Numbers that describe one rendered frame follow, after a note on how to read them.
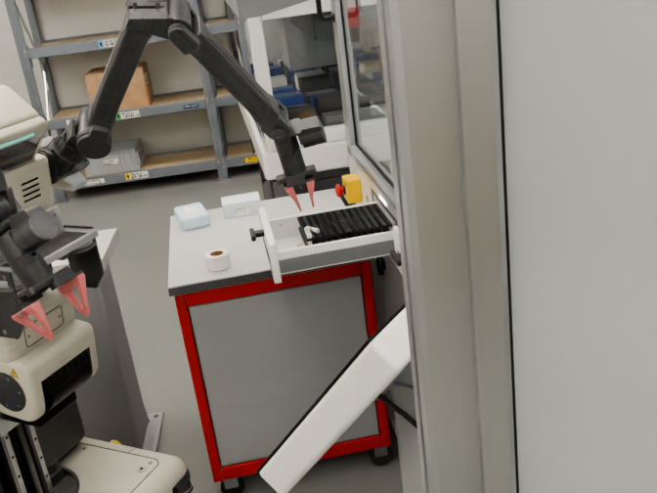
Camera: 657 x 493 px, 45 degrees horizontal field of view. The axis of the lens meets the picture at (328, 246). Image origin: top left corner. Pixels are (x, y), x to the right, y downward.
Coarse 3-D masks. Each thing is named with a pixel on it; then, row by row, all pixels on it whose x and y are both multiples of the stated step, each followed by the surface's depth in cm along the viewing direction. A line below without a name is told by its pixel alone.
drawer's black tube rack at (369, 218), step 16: (352, 208) 218; (368, 208) 216; (320, 224) 209; (336, 224) 208; (352, 224) 207; (368, 224) 205; (384, 224) 204; (304, 240) 208; (320, 240) 207; (336, 240) 207
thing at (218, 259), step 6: (210, 252) 228; (216, 252) 229; (222, 252) 228; (228, 252) 226; (210, 258) 224; (216, 258) 224; (222, 258) 224; (228, 258) 226; (210, 264) 225; (216, 264) 224; (222, 264) 225; (228, 264) 226; (210, 270) 226; (216, 270) 225
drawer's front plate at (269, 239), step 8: (264, 208) 218; (264, 216) 212; (264, 224) 206; (264, 232) 205; (272, 232) 201; (272, 240) 195; (272, 248) 194; (272, 256) 195; (272, 264) 195; (280, 272) 196; (280, 280) 197
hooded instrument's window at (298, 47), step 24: (240, 24) 296; (264, 24) 269; (288, 24) 270; (312, 24) 271; (240, 48) 326; (288, 48) 273; (312, 48) 274; (288, 72) 276; (312, 72) 277; (336, 72) 279; (288, 96) 279; (312, 96) 280; (336, 96) 281; (336, 120) 285; (264, 144) 286
